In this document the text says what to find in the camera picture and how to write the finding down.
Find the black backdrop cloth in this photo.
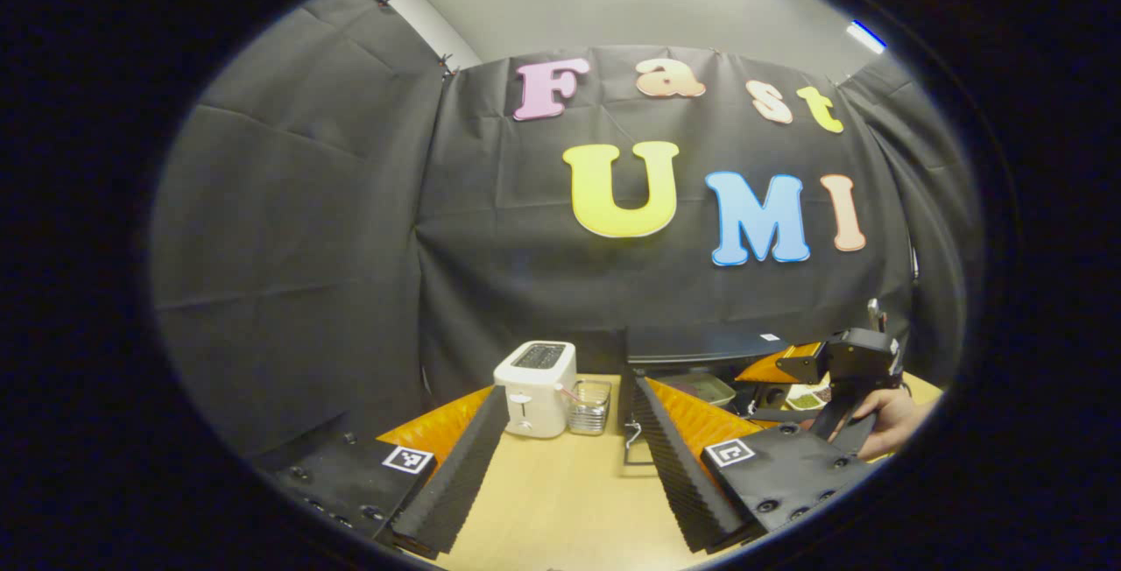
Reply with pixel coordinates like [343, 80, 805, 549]
[149, 0, 986, 458]

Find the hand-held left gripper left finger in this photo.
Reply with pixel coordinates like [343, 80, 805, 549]
[258, 384, 511, 556]

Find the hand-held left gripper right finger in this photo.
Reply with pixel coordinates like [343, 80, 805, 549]
[632, 377, 879, 554]

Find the white toaster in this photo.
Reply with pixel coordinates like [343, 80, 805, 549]
[493, 341, 579, 439]

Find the ceiling light panel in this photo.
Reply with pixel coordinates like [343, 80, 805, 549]
[847, 19, 887, 53]

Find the black electric oven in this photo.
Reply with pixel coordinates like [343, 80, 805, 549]
[622, 326, 828, 469]

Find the clear glass jar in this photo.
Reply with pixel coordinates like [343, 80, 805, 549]
[568, 378, 612, 436]

